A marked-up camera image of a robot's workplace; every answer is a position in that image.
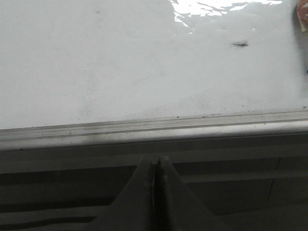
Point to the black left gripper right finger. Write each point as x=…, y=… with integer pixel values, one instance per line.
x=175, y=206

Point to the white whiteboard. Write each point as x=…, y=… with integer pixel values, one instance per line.
x=92, y=72

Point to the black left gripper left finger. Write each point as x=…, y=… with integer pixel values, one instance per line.
x=133, y=209

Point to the black and white whiteboard marker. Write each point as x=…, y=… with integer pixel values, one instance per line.
x=300, y=19

